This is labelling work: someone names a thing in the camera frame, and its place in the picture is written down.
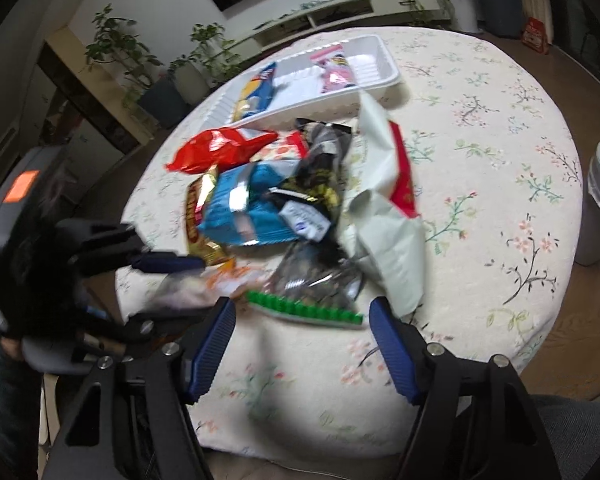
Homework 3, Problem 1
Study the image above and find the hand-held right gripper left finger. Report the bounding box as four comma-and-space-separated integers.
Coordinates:
42, 296, 238, 480

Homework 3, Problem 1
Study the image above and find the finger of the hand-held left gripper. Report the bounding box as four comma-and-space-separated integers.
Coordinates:
79, 304, 222, 357
71, 221, 207, 275

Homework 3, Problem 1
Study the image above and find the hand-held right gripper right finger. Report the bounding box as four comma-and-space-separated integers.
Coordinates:
367, 296, 563, 480

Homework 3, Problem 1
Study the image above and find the clear orange snack packet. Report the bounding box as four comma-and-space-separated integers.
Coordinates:
150, 265, 261, 311

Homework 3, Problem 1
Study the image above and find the gold and red snack packet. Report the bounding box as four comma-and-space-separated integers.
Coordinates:
185, 165, 233, 267

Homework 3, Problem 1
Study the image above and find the clear packet with green strip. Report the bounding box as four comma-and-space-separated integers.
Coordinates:
245, 240, 367, 328

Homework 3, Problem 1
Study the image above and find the black snack packet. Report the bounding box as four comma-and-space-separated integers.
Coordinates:
267, 117, 353, 241

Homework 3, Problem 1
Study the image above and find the white and red snack bag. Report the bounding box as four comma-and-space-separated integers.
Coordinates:
337, 91, 427, 317

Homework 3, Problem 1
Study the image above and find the white plastic tray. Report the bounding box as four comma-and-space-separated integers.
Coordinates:
207, 34, 402, 128

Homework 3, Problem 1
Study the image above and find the wooden cabinet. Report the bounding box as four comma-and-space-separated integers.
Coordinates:
37, 27, 156, 161

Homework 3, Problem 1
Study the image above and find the leafy plant in dark planter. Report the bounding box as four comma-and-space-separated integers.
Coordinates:
85, 4, 188, 128

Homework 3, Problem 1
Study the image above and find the leafy plant in white planter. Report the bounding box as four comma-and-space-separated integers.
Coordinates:
170, 22, 261, 106

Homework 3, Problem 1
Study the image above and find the blue and yellow snack packet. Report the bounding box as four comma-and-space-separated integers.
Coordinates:
232, 62, 279, 121

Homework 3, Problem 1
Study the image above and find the person's grey trouser leg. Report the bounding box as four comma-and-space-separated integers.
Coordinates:
530, 394, 600, 480

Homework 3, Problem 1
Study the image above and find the round floral table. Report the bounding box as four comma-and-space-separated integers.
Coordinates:
114, 25, 583, 463

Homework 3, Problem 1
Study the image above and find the pink snack packet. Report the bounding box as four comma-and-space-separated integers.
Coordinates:
310, 45, 357, 95

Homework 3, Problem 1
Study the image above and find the white television stand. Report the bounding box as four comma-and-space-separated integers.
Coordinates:
220, 0, 453, 56

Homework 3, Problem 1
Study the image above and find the red paper bag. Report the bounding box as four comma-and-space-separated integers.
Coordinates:
521, 16, 551, 56

